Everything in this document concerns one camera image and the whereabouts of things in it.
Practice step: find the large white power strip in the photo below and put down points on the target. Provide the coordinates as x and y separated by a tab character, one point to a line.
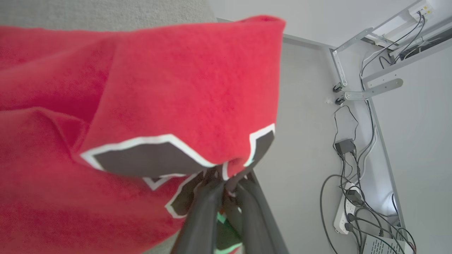
342	215

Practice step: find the red white basketball jersey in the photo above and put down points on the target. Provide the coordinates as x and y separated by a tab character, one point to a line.
141	88

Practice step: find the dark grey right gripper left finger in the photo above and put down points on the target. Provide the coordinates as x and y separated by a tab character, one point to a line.
201	225

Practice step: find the white vented device box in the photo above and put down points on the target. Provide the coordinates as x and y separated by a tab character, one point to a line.
381	247

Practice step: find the black caster wheel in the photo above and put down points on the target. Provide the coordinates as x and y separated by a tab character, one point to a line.
338	88
340	100

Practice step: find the black power adapter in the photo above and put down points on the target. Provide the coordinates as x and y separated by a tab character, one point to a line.
345	146

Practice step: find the small white power strip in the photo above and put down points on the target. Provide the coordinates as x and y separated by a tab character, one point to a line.
420	7

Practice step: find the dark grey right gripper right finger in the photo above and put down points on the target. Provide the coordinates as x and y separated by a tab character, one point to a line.
257	229

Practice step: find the grey metal desk frame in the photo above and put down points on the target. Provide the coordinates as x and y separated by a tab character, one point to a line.
374	90
339	67

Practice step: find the grey fabric sofa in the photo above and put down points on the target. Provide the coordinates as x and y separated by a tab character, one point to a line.
88	14

